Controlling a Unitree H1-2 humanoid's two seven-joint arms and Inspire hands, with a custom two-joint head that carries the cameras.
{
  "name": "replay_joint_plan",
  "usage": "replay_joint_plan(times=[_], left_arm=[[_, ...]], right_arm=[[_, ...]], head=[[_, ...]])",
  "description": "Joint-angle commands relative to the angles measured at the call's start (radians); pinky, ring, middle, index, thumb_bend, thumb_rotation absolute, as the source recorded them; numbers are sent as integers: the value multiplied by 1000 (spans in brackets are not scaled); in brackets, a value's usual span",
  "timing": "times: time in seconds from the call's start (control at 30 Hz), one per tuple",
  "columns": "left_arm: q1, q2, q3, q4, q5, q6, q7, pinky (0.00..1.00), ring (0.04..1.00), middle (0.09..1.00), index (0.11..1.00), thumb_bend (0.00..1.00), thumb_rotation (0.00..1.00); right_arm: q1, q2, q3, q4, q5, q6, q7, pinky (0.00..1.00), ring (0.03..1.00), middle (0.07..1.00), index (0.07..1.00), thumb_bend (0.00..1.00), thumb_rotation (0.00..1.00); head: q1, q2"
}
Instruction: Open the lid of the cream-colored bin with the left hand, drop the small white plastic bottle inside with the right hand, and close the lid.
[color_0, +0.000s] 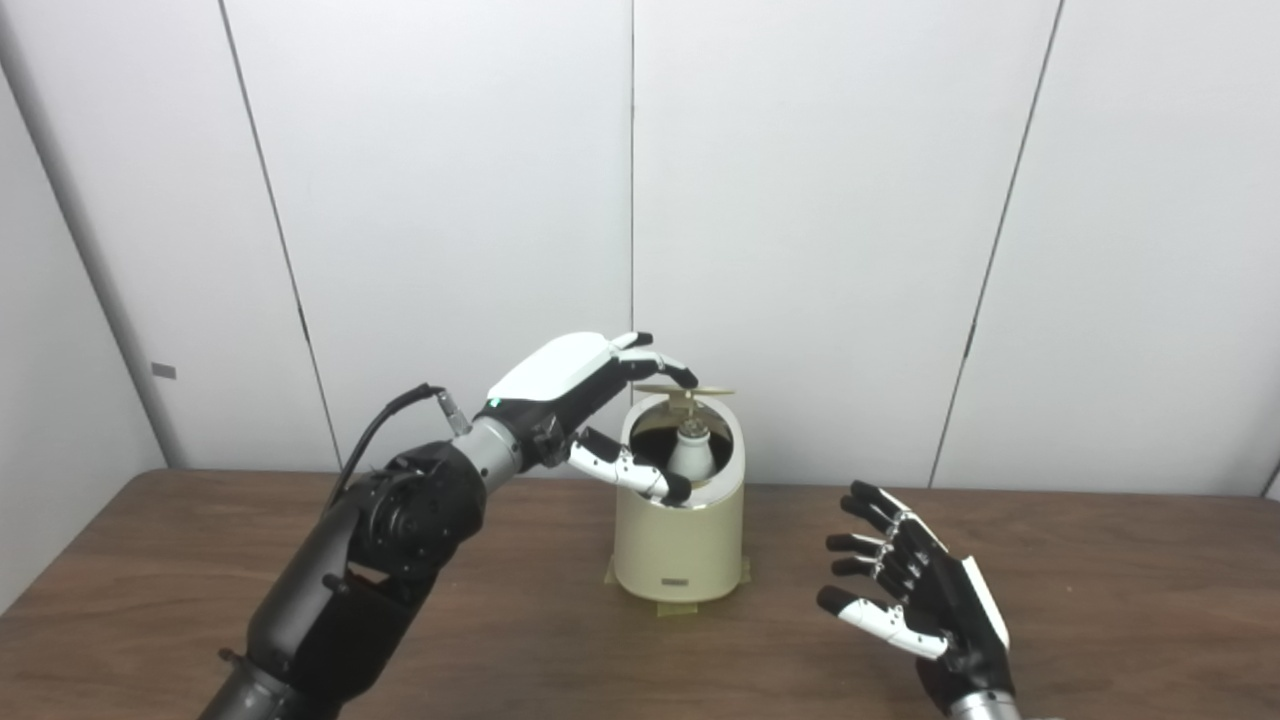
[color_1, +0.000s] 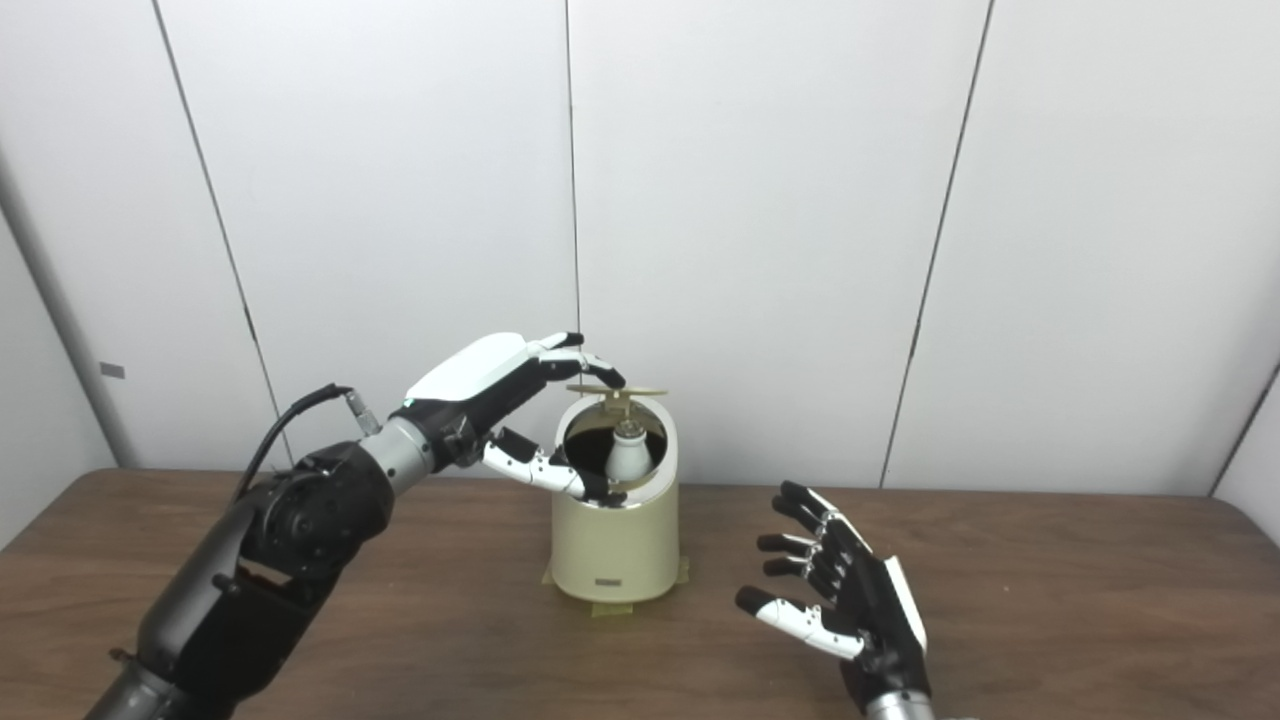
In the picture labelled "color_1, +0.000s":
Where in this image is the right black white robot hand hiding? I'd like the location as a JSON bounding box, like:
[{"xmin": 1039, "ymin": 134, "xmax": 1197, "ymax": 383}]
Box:
[{"xmin": 735, "ymin": 481, "xmax": 933, "ymax": 713}]

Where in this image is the cream-colored round bin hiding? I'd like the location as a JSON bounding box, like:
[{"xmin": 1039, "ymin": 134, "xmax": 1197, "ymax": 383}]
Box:
[{"xmin": 550, "ymin": 392, "xmax": 681, "ymax": 604}]

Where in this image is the small white plastic bottle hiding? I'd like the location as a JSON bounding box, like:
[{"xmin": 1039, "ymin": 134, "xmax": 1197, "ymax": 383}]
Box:
[{"xmin": 605, "ymin": 420, "xmax": 654, "ymax": 481}]

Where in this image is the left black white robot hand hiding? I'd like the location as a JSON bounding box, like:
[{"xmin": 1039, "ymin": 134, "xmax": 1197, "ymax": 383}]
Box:
[{"xmin": 403, "ymin": 332, "xmax": 628, "ymax": 506}]

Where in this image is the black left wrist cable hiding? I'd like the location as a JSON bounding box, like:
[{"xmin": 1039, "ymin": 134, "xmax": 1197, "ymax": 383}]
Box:
[{"xmin": 232, "ymin": 384, "xmax": 382, "ymax": 506}]

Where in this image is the cream round bin lid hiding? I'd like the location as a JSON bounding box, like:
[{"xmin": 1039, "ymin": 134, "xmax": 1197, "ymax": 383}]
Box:
[{"xmin": 566, "ymin": 383, "xmax": 669, "ymax": 416}]

